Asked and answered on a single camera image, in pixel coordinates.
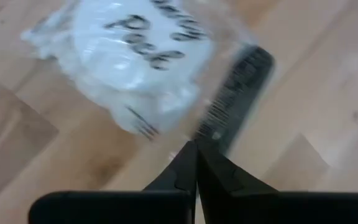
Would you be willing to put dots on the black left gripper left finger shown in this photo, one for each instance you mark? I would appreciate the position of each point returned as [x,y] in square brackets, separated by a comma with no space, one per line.
[182,174]

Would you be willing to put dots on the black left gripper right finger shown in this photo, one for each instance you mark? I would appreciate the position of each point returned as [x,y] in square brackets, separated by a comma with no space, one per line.
[216,174]

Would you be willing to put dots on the black comb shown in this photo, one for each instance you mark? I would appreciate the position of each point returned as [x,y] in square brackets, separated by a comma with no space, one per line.
[241,87]

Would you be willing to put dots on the cotton swab bag black print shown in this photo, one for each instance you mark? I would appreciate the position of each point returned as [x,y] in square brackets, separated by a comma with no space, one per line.
[129,62]

